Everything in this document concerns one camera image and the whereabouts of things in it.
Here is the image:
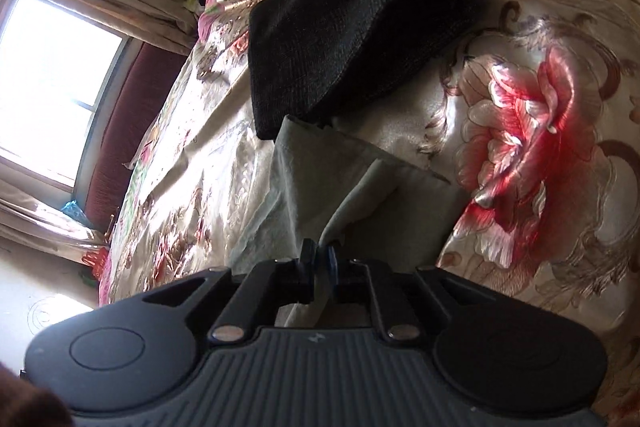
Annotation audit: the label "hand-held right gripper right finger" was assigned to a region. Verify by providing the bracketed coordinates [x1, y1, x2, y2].
[322, 244, 506, 343]

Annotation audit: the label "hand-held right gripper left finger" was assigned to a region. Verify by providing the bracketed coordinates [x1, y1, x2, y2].
[142, 238, 318, 345]

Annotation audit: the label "green pants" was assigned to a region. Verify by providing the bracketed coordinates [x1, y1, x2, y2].
[230, 114, 473, 328]

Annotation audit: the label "black knit pants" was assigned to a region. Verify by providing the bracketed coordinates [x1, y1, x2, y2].
[247, 0, 481, 140]

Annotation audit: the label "red shopping bag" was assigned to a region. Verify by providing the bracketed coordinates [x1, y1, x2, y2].
[80, 247, 108, 280]

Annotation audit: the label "maroon sofa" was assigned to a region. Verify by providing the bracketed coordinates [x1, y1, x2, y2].
[82, 39, 188, 230]

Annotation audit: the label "blue plastic bag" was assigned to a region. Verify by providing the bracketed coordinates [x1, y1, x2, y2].
[60, 201, 88, 225]

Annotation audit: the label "dark brown cloth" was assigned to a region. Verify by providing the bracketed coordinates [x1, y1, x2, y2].
[0, 362, 73, 427]

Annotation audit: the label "window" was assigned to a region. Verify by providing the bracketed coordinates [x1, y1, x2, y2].
[0, 0, 128, 188]

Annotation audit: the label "floral satin bedspread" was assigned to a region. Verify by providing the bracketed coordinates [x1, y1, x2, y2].
[97, 0, 640, 413]

